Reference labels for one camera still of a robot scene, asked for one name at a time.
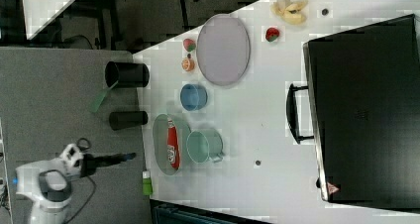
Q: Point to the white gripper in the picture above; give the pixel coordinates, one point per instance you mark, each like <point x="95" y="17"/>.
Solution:
<point x="77" y="164"/>

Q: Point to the red plush ketchup bottle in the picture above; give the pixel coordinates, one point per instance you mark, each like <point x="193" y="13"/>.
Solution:
<point x="173" y="155"/>

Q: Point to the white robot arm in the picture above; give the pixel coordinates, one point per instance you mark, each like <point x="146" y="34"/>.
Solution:
<point x="48" y="185"/>

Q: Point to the small black cylinder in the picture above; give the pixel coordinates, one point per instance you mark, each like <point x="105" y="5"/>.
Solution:
<point x="127" y="119"/>

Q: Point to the green white bottle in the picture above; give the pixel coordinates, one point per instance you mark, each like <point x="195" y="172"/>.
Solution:
<point x="147" y="183"/>

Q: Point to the green spatula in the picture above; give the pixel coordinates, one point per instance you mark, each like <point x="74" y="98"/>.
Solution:
<point x="99" y="98"/>

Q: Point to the large black cylinder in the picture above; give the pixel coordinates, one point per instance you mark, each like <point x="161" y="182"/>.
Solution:
<point x="126" y="74"/>

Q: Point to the green mug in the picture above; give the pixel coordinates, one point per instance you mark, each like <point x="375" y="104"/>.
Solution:
<point x="205" y="145"/>

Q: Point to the blue bowl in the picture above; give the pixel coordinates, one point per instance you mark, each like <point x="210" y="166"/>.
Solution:
<point x="193" y="97"/>

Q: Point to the orange slice toy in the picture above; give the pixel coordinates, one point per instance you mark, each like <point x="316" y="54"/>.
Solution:
<point x="188" y="64"/>

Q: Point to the strawberry toy near orange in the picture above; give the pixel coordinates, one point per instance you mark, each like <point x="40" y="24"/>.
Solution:
<point x="189" y="45"/>

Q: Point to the lilac round plate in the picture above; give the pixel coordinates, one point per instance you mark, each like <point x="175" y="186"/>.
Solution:
<point x="223" y="50"/>

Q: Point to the strawberry toy near banana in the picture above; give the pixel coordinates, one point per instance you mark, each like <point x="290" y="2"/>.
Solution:
<point x="272" y="34"/>

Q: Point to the peeled banana toy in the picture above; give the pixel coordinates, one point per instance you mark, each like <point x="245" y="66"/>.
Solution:
<point x="290" y="11"/>

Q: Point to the black toaster oven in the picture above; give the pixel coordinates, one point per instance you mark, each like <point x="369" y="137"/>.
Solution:
<point x="363" y="87"/>

